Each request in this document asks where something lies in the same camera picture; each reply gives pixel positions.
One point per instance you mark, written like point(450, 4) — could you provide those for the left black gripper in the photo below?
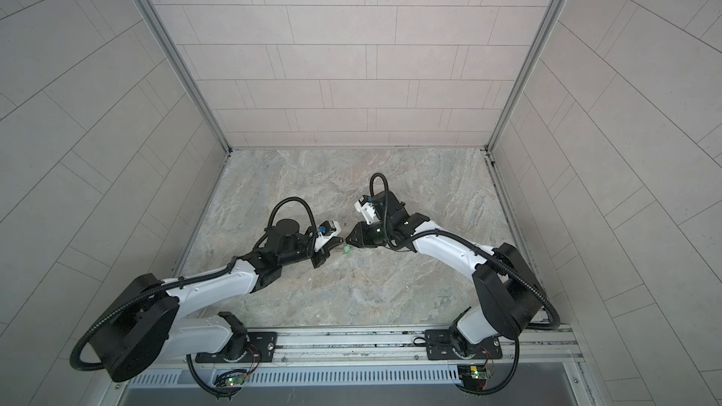
point(321, 256)

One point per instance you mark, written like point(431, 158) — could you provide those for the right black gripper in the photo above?
point(362, 234)

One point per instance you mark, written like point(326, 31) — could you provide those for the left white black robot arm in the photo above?
point(152, 318)

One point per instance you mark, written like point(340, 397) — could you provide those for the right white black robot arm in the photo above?
point(509, 294)

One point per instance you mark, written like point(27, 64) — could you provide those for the perforated vent strip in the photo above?
point(314, 376)

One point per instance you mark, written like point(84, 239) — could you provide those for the left circuit board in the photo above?
point(231, 379)

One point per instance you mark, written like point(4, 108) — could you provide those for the circuit board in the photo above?
point(231, 379)
point(474, 377)

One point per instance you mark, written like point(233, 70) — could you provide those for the right circuit board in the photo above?
point(474, 377)

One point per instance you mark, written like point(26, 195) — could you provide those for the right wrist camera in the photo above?
point(371, 211)

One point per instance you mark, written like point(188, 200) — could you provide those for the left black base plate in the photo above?
point(255, 347)

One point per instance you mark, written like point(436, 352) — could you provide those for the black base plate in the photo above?
point(442, 344)
point(255, 347)

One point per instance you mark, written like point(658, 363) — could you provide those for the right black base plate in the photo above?
point(442, 344)

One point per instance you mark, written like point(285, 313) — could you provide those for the aluminium mounting rail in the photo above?
point(327, 346)

